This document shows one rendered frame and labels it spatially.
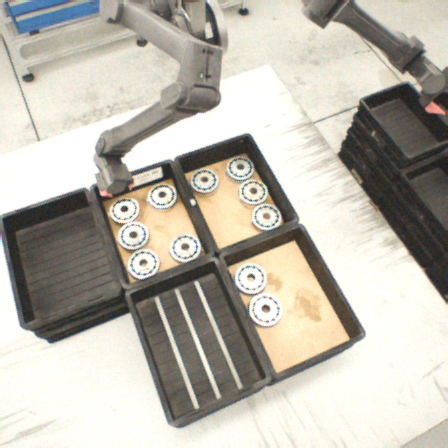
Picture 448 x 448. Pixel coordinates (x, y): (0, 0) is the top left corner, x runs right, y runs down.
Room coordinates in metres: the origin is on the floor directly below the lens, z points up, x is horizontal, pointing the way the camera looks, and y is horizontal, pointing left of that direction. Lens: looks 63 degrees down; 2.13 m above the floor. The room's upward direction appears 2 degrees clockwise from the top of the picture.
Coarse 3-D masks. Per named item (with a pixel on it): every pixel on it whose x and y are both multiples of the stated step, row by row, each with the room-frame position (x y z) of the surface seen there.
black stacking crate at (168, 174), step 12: (156, 168) 0.83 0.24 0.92; (168, 168) 0.85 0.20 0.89; (156, 180) 0.83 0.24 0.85; (96, 192) 0.74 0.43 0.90; (120, 192) 0.77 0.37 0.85; (180, 192) 0.77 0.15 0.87; (192, 216) 0.66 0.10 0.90; (108, 228) 0.61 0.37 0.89; (204, 240) 0.56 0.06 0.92; (120, 264) 0.49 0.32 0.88
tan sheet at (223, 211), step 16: (224, 160) 0.94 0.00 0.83; (224, 176) 0.87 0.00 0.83; (256, 176) 0.87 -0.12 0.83; (224, 192) 0.80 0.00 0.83; (208, 208) 0.73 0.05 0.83; (224, 208) 0.73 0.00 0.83; (240, 208) 0.73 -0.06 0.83; (208, 224) 0.67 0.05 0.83; (224, 224) 0.67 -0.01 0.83; (240, 224) 0.67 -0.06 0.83; (224, 240) 0.61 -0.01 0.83; (240, 240) 0.61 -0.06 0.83
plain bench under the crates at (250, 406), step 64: (192, 128) 1.20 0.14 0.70; (256, 128) 1.21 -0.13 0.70; (0, 192) 0.84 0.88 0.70; (64, 192) 0.85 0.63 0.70; (320, 192) 0.89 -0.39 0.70; (384, 256) 0.63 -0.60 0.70; (128, 320) 0.36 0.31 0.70; (384, 320) 0.39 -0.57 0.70; (0, 384) 0.14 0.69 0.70; (64, 384) 0.14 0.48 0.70; (128, 384) 0.15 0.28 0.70; (320, 384) 0.17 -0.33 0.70; (384, 384) 0.18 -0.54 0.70
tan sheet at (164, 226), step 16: (144, 192) 0.79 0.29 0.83; (144, 208) 0.72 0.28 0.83; (176, 208) 0.73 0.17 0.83; (112, 224) 0.65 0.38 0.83; (144, 224) 0.66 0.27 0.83; (160, 224) 0.66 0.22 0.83; (176, 224) 0.66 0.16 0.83; (160, 240) 0.60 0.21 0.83; (128, 256) 0.54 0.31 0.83; (160, 256) 0.54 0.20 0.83
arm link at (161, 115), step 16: (176, 96) 0.60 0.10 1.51; (144, 112) 0.68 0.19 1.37; (160, 112) 0.64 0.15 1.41; (176, 112) 0.61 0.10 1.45; (192, 112) 0.63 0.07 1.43; (112, 128) 0.71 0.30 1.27; (128, 128) 0.68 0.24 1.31; (144, 128) 0.65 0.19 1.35; (160, 128) 0.64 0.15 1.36; (112, 144) 0.68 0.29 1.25; (128, 144) 0.67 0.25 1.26
